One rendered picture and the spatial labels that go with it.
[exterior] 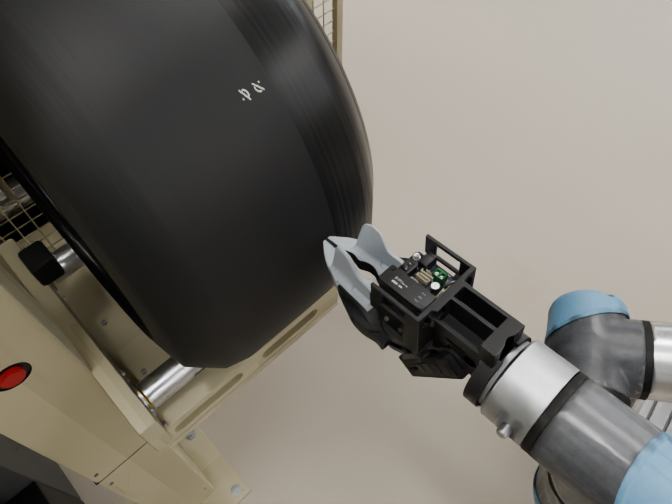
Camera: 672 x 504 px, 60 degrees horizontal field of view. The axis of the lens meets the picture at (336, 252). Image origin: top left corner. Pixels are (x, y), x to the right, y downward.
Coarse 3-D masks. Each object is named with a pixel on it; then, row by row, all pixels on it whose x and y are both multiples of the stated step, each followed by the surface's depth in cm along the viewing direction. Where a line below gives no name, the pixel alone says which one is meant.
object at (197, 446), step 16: (192, 432) 166; (192, 448) 165; (208, 448) 165; (208, 464) 163; (224, 464) 163; (224, 480) 161; (240, 480) 161; (208, 496) 158; (224, 496) 158; (240, 496) 158
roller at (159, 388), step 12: (168, 360) 84; (156, 372) 82; (168, 372) 82; (180, 372) 83; (192, 372) 84; (144, 384) 81; (156, 384) 81; (168, 384) 82; (180, 384) 83; (144, 396) 81; (156, 396) 81; (168, 396) 82
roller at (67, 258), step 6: (66, 246) 93; (54, 252) 93; (60, 252) 93; (66, 252) 93; (72, 252) 93; (60, 258) 92; (66, 258) 92; (72, 258) 93; (78, 258) 93; (60, 264) 92; (66, 264) 92; (72, 264) 93; (78, 264) 94; (84, 264) 95; (66, 270) 93; (72, 270) 94; (66, 276) 94
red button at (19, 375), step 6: (18, 366) 67; (6, 372) 66; (12, 372) 67; (18, 372) 67; (24, 372) 68; (0, 378) 66; (6, 378) 66; (12, 378) 67; (18, 378) 68; (0, 384) 66; (6, 384) 67; (12, 384) 68
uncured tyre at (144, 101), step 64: (0, 0) 44; (64, 0) 44; (128, 0) 45; (192, 0) 47; (256, 0) 49; (0, 64) 44; (64, 64) 43; (128, 64) 44; (192, 64) 46; (256, 64) 49; (320, 64) 52; (0, 128) 47; (64, 128) 44; (128, 128) 44; (192, 128) 46; (256, 128) 49; (320, 128) 53; (64, 192) 46; (128, 192) 45; (192, 192) 47; (256, 192) 50; (320, 192) 55; (128, 256) 48; (192, 256) 49; (256, 256) 53; (320, 256) 60; (192, 320) 54; (256, 320) 58
